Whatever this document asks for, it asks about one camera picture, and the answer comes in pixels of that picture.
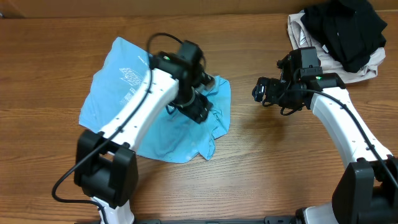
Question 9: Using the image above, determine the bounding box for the light blue printed t-shirt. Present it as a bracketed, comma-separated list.
[79, 37, 231, 163]

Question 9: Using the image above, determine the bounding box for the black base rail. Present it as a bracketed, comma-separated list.
[133, 215, 303, 224]

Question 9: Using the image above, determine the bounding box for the black folded garment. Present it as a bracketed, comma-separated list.
[300, 0, 387, 73]

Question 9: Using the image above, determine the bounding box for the beige folded garment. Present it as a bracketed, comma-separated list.
[287, 12, 386, 83]

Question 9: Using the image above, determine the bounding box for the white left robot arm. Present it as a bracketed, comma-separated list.
[74, 40, 214, 223]

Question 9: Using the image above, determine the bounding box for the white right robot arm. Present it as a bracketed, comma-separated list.
[252, 47, 397, 224]

